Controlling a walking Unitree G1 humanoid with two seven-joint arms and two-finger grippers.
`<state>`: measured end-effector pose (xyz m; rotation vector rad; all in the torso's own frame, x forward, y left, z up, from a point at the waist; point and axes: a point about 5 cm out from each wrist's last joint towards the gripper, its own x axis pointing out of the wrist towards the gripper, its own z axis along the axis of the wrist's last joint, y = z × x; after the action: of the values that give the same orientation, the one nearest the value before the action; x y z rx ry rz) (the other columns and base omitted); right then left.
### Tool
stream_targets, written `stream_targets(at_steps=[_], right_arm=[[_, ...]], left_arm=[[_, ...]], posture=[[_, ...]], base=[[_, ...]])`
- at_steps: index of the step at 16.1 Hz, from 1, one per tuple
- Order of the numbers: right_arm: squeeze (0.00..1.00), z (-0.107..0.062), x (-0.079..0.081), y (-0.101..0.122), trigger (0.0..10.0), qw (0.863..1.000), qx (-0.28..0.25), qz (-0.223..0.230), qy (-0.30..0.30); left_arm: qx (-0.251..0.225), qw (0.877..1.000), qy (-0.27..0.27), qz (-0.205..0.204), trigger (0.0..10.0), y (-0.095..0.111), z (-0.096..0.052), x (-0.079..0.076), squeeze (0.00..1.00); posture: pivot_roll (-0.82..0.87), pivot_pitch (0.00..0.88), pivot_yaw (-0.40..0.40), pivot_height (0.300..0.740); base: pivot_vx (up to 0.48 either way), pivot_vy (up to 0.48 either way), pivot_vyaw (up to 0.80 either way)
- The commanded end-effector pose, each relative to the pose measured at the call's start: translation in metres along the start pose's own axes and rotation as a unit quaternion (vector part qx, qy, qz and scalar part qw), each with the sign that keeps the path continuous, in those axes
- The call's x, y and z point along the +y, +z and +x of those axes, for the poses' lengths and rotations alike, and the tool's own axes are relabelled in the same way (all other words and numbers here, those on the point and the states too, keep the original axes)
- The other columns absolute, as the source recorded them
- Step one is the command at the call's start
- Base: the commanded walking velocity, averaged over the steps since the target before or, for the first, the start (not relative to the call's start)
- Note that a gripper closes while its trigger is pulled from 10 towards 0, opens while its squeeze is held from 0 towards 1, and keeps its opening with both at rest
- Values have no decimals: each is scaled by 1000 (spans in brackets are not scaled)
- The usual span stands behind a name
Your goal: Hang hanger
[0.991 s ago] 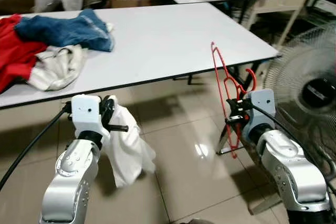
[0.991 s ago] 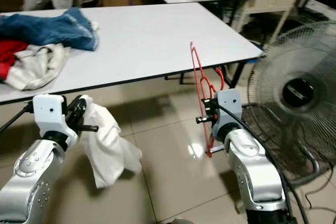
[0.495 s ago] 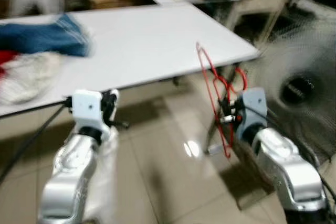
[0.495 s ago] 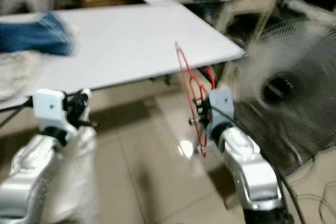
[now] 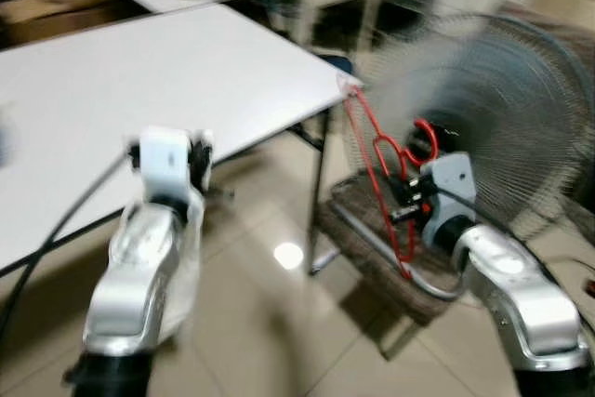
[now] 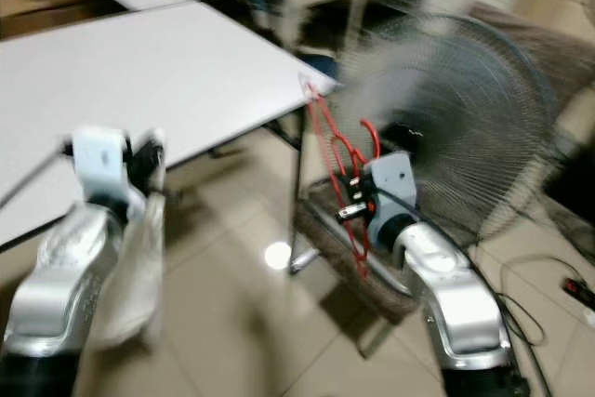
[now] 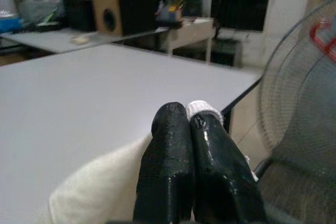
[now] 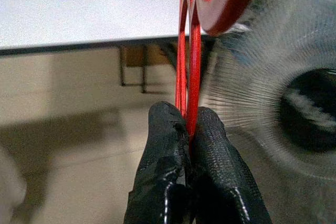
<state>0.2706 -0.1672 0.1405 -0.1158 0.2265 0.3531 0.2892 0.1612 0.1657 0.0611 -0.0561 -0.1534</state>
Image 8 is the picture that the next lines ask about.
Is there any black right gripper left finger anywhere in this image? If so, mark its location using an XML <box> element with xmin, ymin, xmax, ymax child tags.
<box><xmin>123</xmin><ymin>100</ymin><xmax>195</xmax><ymax>224</ymax></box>

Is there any white table black frame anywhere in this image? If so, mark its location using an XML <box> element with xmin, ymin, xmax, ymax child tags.
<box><xmin>0</xmin><ymin>0</ymin><xmax>218</xmax><ymax>93</ymax></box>

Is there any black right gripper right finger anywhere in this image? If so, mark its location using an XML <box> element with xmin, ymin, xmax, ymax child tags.
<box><xmin>189</xmin><ymin>106</ymin><xmax>273</xmax><ymax>224</ymax></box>

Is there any red plastic hanger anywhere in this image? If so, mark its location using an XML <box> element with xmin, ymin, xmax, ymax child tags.
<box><xmin>175</xmin><ymin>0</ymin><xmax>266</xmax><ymax>143</ymax></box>

